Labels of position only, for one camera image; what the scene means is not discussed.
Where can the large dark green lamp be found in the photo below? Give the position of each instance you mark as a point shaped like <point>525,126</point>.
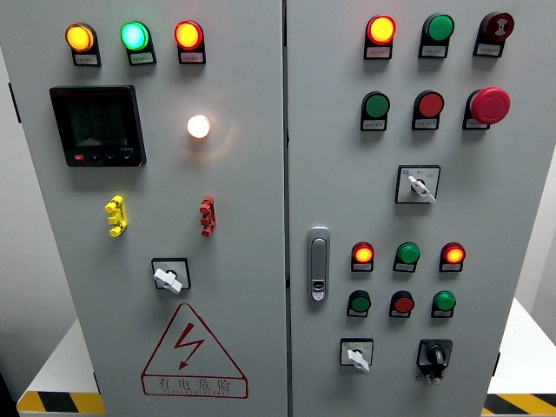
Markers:
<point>440,27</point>

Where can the black door hinge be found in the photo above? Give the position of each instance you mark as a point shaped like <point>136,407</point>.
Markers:
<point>496,365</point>
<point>14,102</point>
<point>97,382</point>

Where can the pale grey door with lock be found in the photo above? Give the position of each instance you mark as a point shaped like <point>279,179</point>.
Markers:
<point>478,217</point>

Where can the small red push button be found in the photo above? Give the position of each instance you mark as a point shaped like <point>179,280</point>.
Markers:
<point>403,304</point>

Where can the large red stop button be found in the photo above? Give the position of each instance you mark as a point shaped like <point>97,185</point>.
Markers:
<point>490,105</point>

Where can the large red push button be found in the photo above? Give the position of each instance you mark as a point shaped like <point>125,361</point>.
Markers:
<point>430,104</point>

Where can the small label plate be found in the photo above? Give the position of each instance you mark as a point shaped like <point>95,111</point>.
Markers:
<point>475,123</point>
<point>442,313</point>
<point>488,50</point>
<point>374,124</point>
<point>378,52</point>
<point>141,57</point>
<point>399,314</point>
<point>425,123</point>
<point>192,57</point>
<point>357,313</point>
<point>433,51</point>
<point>86,60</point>
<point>451,267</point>
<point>404,268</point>
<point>362,267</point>

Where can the black yellow striped tape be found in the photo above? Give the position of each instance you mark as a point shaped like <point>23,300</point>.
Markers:
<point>57,402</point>
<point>521,404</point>

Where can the white round lamp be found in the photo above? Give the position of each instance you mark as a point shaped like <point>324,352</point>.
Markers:
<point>199,126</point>

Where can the black display meter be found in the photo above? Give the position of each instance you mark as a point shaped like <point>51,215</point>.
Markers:
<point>99,126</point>

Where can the bright lit green lamp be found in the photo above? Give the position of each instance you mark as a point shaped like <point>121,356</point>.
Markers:
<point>135,36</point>

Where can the small red round lamp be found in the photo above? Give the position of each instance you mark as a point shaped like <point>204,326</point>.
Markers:
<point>363,254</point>
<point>454,254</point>

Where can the pale grey door with display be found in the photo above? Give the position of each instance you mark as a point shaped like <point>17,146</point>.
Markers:
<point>243,195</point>

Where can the small green push button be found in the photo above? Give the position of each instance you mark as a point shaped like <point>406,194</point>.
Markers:
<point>360,303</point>

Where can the dark red round buzzer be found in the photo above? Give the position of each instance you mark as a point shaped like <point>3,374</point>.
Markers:
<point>499,24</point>

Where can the large red round lamp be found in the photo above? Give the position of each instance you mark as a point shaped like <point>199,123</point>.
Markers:
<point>188,35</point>
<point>381,29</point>

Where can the small green round lamp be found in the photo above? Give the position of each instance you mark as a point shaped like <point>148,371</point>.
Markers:
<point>408,253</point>
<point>445,301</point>

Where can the red warning triangle sticker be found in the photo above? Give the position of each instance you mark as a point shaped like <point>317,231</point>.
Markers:
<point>189,344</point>

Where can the large yellow round lamp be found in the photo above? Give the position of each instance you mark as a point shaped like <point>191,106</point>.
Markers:
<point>80,37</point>

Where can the silver door lock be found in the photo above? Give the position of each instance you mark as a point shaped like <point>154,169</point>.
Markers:
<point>319,260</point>

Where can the large green push button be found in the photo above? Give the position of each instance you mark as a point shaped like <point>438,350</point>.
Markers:
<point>377,105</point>

